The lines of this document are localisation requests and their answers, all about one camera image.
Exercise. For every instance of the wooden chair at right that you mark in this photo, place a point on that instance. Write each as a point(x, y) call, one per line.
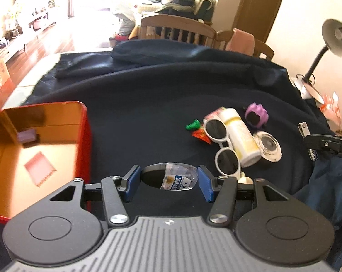
point(223, 37)

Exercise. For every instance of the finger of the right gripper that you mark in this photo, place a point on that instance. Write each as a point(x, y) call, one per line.
point(328, 143)

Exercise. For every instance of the red orange snack packet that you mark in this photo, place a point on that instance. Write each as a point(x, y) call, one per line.
point(201, 135)

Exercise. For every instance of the pink towel on chair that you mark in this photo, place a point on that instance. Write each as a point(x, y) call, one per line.
point(241, 42)

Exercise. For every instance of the low white tv console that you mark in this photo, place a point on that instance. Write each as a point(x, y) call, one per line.
point(30, 27)

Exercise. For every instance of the clear bottle with black cap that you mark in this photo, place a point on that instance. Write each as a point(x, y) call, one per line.
point(170, 176)

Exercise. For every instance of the green chess pawn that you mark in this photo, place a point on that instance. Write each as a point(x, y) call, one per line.
point(194, 125)

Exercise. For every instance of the red metal tin box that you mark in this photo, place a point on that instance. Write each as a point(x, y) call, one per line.
point(31, 171)

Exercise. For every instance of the dark navy table cloth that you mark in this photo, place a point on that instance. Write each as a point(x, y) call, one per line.
point(139, 98)

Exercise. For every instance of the wooden chair with slats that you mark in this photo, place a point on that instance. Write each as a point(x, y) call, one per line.
point(176, 28)

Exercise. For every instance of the cream round knob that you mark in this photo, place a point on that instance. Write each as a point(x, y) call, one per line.
point(245, 179)

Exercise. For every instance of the white round sunglasses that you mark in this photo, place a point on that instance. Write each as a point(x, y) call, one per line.
point(226, 160)

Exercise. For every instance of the white yellow cylindrical bottle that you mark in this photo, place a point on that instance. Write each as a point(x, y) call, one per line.
point(242, 140)

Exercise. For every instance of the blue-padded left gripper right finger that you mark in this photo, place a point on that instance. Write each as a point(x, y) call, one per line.
point(208, 183)

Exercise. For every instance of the orange white snack bag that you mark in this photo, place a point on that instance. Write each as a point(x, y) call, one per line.
point(330, 110)

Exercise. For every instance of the pile of dark clothes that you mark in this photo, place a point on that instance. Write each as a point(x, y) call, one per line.
point(200, 10)

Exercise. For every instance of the purple rectangular block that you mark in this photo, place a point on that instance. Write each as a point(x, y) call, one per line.
point(27, 136)

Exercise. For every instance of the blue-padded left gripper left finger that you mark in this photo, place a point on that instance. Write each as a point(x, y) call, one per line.
point(129, 184)

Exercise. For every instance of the purple spiky sheep toy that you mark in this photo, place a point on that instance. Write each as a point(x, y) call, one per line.
point(256, 115)

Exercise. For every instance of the grey desk lamp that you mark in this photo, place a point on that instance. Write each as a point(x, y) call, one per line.
point(332, 36)

